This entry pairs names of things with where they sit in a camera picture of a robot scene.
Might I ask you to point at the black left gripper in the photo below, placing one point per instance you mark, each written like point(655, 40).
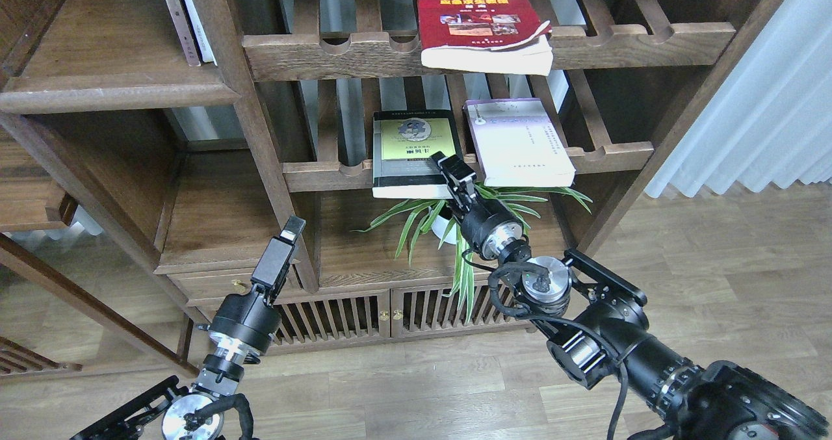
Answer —
point(244, 325)

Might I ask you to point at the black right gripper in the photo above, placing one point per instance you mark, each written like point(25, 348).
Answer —
point(486, 224)

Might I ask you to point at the black yellow-green cover book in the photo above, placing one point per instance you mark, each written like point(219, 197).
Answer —
point(402, 143)

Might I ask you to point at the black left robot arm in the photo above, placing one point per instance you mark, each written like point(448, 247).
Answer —
point(195, 412)

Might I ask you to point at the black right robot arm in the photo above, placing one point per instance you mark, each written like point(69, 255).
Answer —
point(595, 327)

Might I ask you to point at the dark wooden bookshelf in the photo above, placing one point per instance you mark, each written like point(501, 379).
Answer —
point(192, 168)

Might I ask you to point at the green spider plant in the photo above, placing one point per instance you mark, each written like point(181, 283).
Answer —
point(421, 214)

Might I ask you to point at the white plant pot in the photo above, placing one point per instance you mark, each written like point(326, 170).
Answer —
point(445, 228)

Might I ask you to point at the pale lavender cover book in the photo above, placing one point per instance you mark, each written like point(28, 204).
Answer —
point(517, 144)

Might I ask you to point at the red cover book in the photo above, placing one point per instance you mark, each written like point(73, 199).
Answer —
point(487, 36)

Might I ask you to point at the wooden side furniture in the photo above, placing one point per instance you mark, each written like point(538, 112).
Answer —
point(31, 201)

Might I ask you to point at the white spine upright book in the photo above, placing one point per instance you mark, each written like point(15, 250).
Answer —
point(205, 51)

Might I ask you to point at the white pleated curtain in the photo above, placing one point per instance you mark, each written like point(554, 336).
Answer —
point(770, 122)

